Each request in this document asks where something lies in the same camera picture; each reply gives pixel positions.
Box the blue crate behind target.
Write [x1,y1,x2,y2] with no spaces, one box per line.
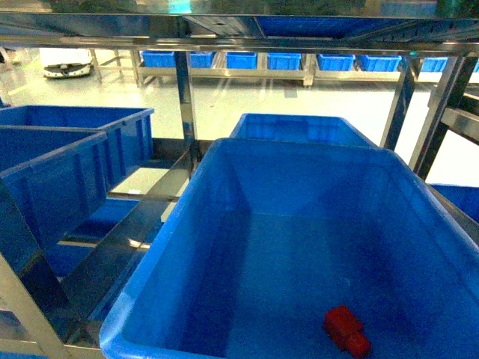
[230,113,375,147]

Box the red toy block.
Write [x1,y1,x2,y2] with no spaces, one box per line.
[323,305,372,358]

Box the blue crate left rear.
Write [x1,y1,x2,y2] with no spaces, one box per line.
[1,105,154,191]

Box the steel flow rack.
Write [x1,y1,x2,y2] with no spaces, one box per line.
[1,2,478,358]

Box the blue crate left front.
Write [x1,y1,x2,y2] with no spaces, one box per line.
[1,126,107,272]

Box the large blue target crate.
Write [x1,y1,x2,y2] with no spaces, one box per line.
[100,138,478,358]

